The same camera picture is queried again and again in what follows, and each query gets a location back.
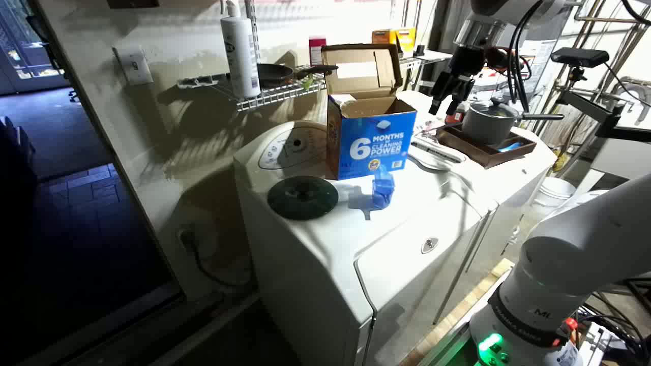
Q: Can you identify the pink container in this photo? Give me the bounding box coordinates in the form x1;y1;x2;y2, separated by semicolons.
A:
307;36;329;68

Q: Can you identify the light blue plastic scoop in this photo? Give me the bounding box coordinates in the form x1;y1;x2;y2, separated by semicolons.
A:
368;167;397;210

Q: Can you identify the dark translucent blue scoop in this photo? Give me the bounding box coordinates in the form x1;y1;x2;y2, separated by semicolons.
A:
347;181;383;221

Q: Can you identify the white plastic bucket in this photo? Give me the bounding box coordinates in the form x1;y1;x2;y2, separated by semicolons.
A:
532;174;599;232

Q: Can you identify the white wire shelf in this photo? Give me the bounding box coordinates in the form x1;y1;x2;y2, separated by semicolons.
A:
176;68;330;113

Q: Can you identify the blue cardboard detergent box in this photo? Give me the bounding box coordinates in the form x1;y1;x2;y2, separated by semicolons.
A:
322;40;420;181

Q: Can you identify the tall white bottle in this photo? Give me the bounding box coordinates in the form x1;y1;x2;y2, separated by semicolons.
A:
221;0;265;102

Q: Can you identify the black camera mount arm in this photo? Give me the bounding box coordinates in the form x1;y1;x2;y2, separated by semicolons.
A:
556;88;651;145

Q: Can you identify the white background table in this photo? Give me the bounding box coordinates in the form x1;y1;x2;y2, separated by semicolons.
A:
400;47;459;93

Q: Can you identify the white washing machine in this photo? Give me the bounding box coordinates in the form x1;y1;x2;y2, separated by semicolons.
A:
233;117;495;366

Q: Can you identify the metal spoon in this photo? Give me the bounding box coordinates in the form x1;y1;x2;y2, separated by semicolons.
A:
412;136;466;165

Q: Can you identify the black frying pan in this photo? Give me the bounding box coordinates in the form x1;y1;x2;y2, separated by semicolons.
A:
255;60;340;92

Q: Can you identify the brown wooden tray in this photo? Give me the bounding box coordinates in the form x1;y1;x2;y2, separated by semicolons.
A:
436;123;540;170

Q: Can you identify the green lit device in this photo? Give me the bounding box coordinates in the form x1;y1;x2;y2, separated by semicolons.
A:
475;332;514;366

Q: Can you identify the black wall power cable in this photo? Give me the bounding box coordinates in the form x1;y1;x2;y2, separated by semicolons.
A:
177;225;255;292

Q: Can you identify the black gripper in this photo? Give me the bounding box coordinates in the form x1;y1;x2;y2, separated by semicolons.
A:
430;45;488;119

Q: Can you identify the white wall outlet plate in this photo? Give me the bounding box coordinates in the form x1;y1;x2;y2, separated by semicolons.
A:
112;45;155;88

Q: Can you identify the yellow box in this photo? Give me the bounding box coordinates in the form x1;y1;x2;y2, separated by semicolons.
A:
371;27;417;56

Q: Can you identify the grey metal pot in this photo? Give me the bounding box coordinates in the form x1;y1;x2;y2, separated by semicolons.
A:
461;98;566;147

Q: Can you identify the wooden mounting board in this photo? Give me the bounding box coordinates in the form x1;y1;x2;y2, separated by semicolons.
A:
400;256;517;366

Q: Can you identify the dark green round lid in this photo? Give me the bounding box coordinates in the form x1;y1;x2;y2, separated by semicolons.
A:
265;173;340;221

